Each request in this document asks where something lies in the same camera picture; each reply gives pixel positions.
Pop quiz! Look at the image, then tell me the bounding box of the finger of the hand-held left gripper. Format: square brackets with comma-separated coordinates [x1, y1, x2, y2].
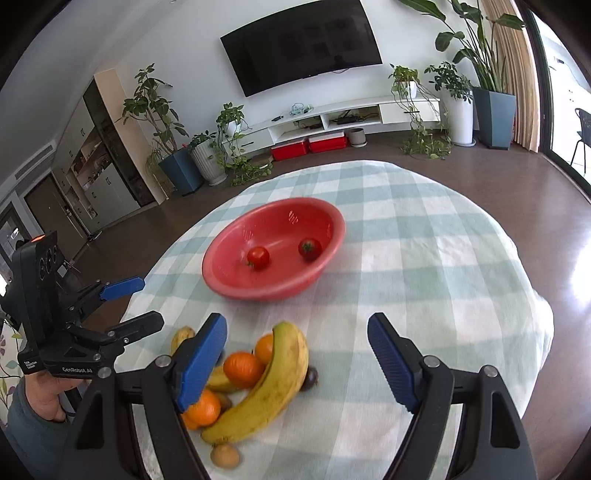
[58, 275, 147, 320]
[68, 311, 165, 348]

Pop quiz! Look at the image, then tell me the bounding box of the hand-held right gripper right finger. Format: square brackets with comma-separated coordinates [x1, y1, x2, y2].
[368, 312, 540, 480]

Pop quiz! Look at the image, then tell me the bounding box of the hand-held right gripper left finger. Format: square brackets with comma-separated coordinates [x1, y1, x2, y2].
[55, 313, 228, 480]

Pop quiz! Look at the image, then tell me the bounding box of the brown-spotted banana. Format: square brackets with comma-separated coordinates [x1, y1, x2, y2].
[171, 326, 238, 394]

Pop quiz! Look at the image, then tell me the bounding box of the orange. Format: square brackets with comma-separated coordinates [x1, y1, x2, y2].
[223, 352, 266, 389]
[180, 388, 222, 431]
[254, 333, 276, 366]

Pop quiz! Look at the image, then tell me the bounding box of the large yellow banana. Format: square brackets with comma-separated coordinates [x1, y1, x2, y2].
[201, 320, 309, 446]

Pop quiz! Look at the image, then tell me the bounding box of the red plastic bowl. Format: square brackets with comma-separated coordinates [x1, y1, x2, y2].
[202, 197, 347, 303]

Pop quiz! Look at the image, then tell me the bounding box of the person's left forearm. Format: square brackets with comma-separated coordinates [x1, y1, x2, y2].
[0, 376, 70, 480]

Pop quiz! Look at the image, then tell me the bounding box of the person's left hand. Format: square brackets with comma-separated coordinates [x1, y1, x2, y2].
[23, 373, 90, 424]

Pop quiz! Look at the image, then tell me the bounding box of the green checkered tablecloth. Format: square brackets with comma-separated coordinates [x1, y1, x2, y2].
[113, 159, 555, 480]

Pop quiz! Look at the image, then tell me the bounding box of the brown door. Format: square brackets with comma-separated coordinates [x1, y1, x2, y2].
[23, 178, 88, 252]

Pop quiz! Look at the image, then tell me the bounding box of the yellowish-brown kiwi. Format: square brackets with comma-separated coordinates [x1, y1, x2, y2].
[211, 443, 241, 469]

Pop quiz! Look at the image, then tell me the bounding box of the red tomato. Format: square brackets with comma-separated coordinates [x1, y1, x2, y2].
[246, 246, 271, 271]
[298, 237, 323, 262]

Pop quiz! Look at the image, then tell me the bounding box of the tall plant dark blue pot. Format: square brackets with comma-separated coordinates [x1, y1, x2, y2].
[121, 65, 204, 197]

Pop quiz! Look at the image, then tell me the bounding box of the plant in white ribbed pot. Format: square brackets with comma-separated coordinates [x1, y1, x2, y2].
[188, 131, 228, 186]

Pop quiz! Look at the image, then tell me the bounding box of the trailing pothos white pot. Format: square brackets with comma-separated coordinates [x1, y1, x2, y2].
[389, 64, 453, 160]
[215, 102, 273, 186]

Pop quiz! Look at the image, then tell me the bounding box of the red storage box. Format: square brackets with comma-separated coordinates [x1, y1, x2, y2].
[308, 132, 348, 153]
[271, 141, 309, 161]

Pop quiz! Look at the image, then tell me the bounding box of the bushy plant tall white pot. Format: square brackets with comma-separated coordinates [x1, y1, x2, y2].
[425, 61, 476, 147]

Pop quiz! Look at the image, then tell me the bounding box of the white television cabinet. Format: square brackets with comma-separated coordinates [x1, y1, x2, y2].
[222, 95, 441, 153]

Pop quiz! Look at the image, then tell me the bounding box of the large-leaf plant grey-blue pot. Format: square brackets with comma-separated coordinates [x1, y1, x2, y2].
[399, 0, 525, 151]

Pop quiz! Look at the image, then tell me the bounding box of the black patio chair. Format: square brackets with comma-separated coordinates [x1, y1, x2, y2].
[570, 107, 591, 174]

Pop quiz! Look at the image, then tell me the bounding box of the beige curtain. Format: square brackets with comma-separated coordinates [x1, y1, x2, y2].
[480, 0, 541, 155]

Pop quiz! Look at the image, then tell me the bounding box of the glass sliding door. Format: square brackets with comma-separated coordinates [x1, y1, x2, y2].
[526, 0, 591, 204]

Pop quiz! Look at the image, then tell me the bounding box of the wall cabinet unit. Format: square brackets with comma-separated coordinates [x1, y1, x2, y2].
[51, 69, 158, 236]

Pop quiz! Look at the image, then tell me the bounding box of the black wall television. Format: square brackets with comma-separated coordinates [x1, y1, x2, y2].
[220, 0, 383, 97]

